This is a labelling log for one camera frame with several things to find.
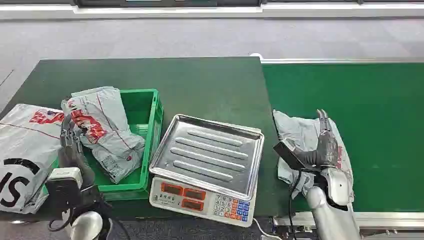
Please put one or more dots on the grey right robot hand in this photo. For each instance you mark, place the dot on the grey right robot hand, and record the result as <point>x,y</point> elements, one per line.
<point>328,149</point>

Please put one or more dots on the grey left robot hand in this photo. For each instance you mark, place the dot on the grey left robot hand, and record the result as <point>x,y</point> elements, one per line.
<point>74,159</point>

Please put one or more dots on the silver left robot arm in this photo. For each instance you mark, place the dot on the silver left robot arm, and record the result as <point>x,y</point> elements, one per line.
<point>86,227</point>

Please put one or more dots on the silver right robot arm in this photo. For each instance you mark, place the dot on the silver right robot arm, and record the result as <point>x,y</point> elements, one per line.
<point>331,218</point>

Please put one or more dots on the grey parcel bag red print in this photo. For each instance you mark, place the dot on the grey parcel bag red print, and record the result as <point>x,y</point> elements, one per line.
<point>109,132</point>

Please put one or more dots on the large grey parcel black letters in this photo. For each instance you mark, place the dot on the large grey parcel black letters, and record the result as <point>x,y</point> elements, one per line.
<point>26,145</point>

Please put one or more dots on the green conveyor belt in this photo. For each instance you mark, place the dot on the green conveyor belt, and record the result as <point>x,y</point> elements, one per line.
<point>381,132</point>

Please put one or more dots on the green plastic crate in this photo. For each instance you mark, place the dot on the green plastic crate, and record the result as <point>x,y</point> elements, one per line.
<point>150,116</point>

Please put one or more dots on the steel weighing pan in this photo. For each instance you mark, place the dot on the steel weighing pan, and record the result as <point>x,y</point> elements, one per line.
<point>208,152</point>

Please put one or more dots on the white electronic scale body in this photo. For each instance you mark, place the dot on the white electronic scale body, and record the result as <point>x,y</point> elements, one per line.
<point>198,205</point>

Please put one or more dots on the white window sill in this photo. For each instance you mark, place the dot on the white window sill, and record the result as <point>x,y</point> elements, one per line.
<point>212,11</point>

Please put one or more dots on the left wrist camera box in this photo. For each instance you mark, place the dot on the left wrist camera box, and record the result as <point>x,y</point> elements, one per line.
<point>64,187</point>

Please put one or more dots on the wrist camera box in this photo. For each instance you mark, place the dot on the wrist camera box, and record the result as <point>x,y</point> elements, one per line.
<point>64,187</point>
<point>290,154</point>

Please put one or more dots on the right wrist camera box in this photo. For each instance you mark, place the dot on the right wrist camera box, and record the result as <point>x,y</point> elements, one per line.
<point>290,154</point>

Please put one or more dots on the aluminium conveyor frame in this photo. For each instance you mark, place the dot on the aluminium conveyor frame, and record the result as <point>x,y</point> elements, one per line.
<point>391,219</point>

